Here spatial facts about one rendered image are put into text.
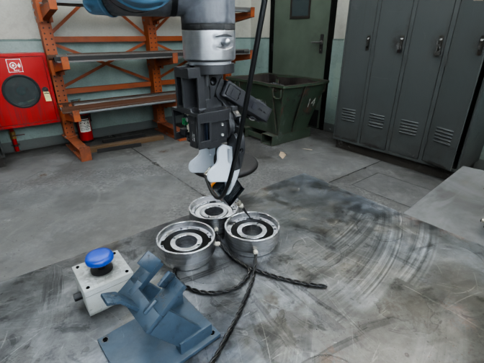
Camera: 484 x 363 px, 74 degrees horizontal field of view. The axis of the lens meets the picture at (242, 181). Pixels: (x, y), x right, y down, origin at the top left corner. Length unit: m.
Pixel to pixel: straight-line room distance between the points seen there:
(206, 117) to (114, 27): 3.97
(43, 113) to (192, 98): 3.60
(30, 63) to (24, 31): 0.37
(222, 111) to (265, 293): 0.29
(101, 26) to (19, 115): 1.34
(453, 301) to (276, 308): 0.27
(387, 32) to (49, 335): 3.27
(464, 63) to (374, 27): 0.87
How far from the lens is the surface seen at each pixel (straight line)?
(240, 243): 0.59
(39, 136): 4.31
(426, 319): 0.57
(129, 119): 4.52
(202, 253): 0.56
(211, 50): 0.47
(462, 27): 3.15
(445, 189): 1.32
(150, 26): 4.31
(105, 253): 0.53
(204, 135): 0.48
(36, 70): 3.99
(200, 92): 0.48
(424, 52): 3.26
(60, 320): 0.56
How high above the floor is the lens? 1.17
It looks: 25 degrees down
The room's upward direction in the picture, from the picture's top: straight up
